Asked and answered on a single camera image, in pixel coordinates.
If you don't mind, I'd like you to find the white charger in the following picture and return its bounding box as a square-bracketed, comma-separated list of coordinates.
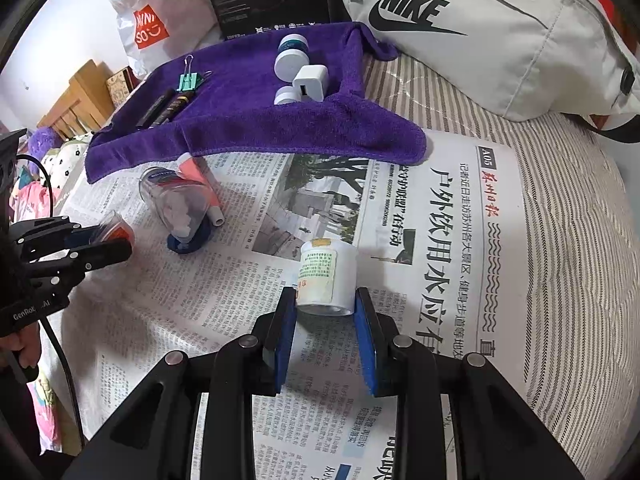
[292, 64, 331, 102]

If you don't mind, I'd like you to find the black gold lipstick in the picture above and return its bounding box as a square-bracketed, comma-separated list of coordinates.
[159, 91, 197, 123]

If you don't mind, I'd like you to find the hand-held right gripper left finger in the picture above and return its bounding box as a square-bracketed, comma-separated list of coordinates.
[62, 287, 301, 480]

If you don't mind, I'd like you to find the pink tube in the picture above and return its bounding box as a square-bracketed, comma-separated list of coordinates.
[176, 152, 225, 227]

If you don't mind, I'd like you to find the purple fluffy toy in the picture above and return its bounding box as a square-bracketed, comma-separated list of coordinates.
[27, 126, 56, 158]

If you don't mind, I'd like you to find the green binder clip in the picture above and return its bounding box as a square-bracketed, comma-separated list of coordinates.
[177, 55, 211, 93]

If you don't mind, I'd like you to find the white dotted pillow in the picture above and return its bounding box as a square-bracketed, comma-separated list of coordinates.
[42, 135, 93, 181]

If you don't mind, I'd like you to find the black cable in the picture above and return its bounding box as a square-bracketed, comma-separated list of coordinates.
[17, 154, 86, 443]

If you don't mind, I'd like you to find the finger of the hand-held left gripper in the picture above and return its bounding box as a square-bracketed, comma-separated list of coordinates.
[14, 215, 102, 262]
[29, 238, 134, 302]

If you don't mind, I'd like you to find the clear bottle with blue cap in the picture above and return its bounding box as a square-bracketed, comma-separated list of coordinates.
[139, 166, 217, 255]

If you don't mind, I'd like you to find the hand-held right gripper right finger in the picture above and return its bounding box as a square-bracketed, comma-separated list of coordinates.
[352, 286, 586, 480]

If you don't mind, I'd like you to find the newspaper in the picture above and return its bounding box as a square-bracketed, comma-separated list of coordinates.
[37, 132, 531, 480]

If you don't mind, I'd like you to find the white blue bottle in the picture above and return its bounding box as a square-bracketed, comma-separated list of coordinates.
[273, 32, 311, 82]

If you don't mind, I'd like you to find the wooden headboard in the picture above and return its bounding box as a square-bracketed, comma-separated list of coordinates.
[37, 59, 116, 141]

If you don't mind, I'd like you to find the person's left hand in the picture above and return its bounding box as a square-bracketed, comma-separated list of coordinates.
[0, 322, 42, 378]

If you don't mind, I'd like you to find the purple towel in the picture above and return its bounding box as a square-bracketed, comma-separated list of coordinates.
[85, 21, 428, 185]

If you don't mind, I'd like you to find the grey waist bag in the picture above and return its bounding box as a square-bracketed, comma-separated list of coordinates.
[332, 0, 640, 123]

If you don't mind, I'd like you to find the white medicine bottle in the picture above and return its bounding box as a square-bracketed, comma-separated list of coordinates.
[295, 237, 357, 317]

